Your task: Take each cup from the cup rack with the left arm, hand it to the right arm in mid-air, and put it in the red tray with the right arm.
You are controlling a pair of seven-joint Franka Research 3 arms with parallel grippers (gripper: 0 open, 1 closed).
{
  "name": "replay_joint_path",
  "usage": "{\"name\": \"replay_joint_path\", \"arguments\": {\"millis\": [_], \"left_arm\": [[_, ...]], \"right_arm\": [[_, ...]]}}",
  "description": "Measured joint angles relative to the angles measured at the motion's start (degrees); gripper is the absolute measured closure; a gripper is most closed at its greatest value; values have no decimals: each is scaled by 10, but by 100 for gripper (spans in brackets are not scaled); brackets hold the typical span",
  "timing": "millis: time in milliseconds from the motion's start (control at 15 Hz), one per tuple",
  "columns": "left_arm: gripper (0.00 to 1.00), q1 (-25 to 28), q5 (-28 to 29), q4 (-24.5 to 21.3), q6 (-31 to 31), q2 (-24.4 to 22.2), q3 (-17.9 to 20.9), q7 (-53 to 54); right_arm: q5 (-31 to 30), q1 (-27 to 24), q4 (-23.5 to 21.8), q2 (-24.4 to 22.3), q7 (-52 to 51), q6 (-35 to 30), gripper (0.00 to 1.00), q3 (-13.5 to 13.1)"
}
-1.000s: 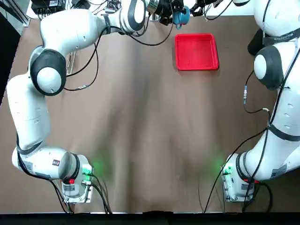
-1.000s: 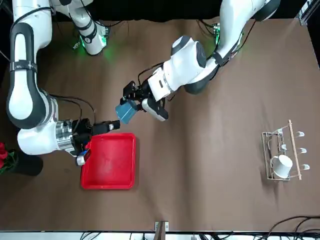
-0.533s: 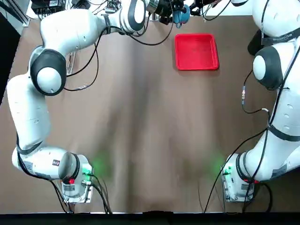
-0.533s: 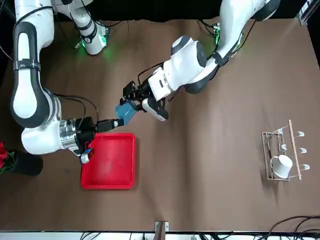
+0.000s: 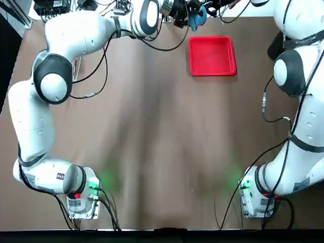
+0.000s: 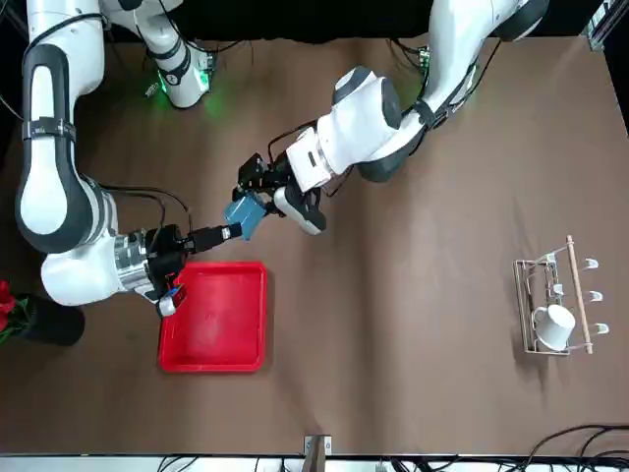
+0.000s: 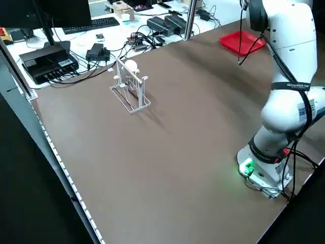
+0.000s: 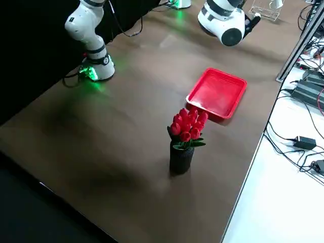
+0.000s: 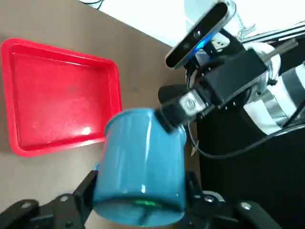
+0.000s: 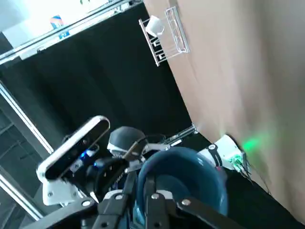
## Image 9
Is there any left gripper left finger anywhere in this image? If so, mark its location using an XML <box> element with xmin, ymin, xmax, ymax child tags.
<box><xmin>0</xmin><ymin>169</ymin><xmax>100</xmax><ymax>229</ymax></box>

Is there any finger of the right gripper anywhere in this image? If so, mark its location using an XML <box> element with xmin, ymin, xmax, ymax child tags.
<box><xmin>154</xmin><ymin>88</ymin><xmax>211</xmax><ymax>134</ymax></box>

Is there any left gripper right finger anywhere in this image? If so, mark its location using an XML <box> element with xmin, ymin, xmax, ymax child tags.
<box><xmin>180</xmin><ymin>171</ymin><xmax>285</xmax><ymax>229</ymax></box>

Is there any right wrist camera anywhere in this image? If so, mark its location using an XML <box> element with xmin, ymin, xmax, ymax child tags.
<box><xmin>165</xmin><ymin>1</ymin><xmax>236</xmax><ymax>70</ymax></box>

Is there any red plastic tray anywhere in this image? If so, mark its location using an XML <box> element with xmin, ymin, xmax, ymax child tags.
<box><xmin>0</xmin><ymin>37</ymin><xmax>123</xmax><ymax>158</ymax></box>

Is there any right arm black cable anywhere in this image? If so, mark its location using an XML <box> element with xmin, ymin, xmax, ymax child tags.
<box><xmin>185</xmin><ymin>69</ymin><xmax>305</xmax><ymax>159</ymax></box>

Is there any blue enamel cup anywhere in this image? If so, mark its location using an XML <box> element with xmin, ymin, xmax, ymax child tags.
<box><xmin>92</xmin><ymin>107</ymin><xmax>187</xmax><ymax>227</ymax></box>

